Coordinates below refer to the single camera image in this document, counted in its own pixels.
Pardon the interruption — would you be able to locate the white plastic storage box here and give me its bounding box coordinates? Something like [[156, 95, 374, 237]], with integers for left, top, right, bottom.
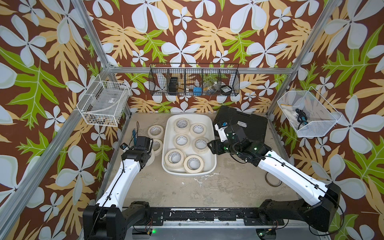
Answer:
[[162, 114, 217, 177]]

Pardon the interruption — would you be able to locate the masking tape roll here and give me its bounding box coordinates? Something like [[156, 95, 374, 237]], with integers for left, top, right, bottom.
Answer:
[[174, 134, 191, 151], [174, 118, 191, 134], [148, 125, 165, 140], [153, 139, 163, 156], [184, 155, 205, 174], [165, 149, 186, 169], [192, 137, 210, 155], [190, 123, 207, 138], [146, 150, 156, 167]]

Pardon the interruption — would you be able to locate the blue item in basket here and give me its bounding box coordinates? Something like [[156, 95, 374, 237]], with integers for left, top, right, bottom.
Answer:
[[193, 87, 203, 96]]

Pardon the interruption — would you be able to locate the white mesh basket right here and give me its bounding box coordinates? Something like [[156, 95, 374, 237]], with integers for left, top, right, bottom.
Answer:
[[278, 87, 342, 138]]

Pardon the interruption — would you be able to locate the black box in basket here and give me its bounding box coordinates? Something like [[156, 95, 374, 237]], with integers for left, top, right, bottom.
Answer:
[[168, 77, 179, 95]]

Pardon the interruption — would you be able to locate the black wire basket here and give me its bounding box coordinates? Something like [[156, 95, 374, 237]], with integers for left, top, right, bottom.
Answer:
[[148, 63, 240, 96]]

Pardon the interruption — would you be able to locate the white wire basket left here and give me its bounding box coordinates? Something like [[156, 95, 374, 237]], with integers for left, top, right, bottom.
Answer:
[[78, 76, 130, 127]]

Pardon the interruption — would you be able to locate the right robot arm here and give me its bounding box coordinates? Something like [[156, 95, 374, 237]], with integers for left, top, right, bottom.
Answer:
[[208, 122, 341, 232]]

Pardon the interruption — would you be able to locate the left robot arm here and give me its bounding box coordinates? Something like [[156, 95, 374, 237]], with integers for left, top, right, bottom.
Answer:
[[83, 136, 154, 240]]

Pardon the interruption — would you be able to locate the black plastic tool case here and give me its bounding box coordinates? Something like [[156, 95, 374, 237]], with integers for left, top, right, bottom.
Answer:
[[213, 106, 268, 142]]

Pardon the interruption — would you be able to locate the black cable in basket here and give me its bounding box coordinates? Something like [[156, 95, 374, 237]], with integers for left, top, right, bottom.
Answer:
[[295, 108, 309, 130]]

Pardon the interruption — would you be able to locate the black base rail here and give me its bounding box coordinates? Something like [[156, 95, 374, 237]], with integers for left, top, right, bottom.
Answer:
[[135, 207, 285, 228]]

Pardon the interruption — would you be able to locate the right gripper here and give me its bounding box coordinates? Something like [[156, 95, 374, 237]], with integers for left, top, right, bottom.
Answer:
[[205, 138, 242, 158]]

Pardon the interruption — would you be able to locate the black rubber ring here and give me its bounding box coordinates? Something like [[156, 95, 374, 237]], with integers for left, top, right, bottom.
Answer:
[[264, 171, 283, 188]]

